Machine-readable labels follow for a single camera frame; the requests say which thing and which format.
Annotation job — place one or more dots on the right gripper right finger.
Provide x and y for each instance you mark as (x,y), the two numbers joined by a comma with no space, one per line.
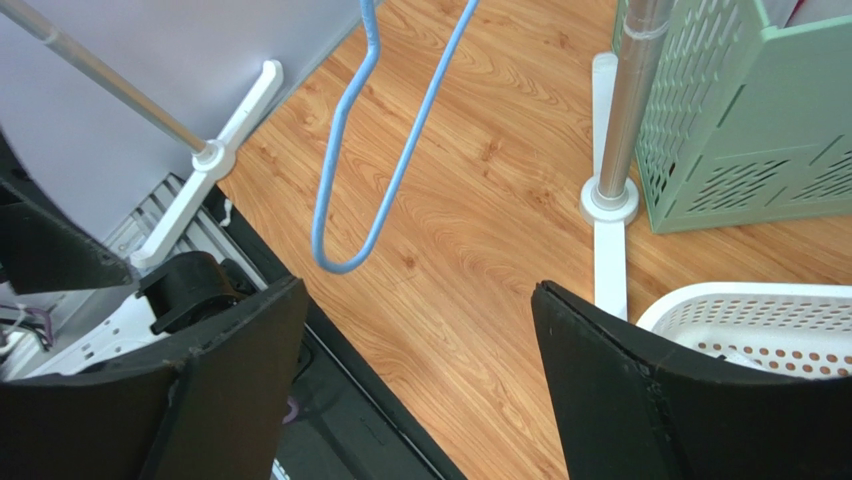
(630,404)

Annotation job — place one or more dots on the blue wire hanger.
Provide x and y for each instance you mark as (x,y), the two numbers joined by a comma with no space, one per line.
(372,144)

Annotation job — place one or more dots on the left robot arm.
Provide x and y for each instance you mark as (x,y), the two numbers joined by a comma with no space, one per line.
(96,325)

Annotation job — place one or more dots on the green plastic file basket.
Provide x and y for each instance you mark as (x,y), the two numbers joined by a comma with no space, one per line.
(747,122)

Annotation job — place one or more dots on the white perforated plastic basket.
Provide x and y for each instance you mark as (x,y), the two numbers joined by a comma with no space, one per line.
(801,330)

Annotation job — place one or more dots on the silver clothes rack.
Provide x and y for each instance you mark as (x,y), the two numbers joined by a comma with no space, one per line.
(609,200)

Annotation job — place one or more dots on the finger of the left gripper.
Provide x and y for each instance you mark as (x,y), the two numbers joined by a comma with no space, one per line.
(42,250)

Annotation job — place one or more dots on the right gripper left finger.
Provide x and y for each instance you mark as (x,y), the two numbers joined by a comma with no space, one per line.
(205,403)

